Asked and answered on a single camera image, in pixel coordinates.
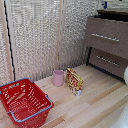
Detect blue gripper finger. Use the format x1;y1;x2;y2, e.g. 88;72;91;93
103;1;109;10

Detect brown two-drawer dresser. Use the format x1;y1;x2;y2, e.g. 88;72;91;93
82;9;128;83

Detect red yellow snack box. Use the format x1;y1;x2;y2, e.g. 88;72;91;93
65;67;84;97

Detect beige woven folding screen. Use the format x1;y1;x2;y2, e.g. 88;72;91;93
0;0;101;85

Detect pink plastic cup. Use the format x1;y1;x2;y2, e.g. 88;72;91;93
52;69;65;88

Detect silver drawer handle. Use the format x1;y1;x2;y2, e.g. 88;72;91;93
90;32;121;43
95;54;121;68

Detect red shopping basket blue handles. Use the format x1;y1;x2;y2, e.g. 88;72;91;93
0;77;55;128

